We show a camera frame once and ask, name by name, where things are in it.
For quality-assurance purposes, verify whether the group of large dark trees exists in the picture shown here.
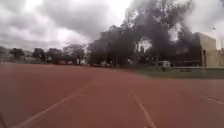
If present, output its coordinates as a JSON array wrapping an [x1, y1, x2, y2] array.
[[86, 0, 204, 68]]

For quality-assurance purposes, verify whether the white vehicle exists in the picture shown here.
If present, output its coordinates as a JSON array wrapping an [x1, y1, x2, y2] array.
[[151, 60, 172, 69]]

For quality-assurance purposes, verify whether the row of trees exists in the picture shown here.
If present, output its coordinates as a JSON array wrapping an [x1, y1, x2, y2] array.
[[9, 44, 87, 65]]

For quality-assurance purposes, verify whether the grass strip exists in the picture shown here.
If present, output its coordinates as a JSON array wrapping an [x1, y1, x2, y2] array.
[[129, 67, 224, 80]]

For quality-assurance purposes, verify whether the beige building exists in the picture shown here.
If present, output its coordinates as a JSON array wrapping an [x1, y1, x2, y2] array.
[[199, 32, 224, 68]]

